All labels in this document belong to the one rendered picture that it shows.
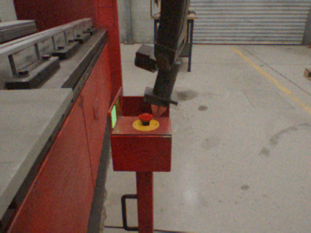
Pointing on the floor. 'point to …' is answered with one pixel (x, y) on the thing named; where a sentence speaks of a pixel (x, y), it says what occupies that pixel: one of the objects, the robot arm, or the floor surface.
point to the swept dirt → (104, 201)
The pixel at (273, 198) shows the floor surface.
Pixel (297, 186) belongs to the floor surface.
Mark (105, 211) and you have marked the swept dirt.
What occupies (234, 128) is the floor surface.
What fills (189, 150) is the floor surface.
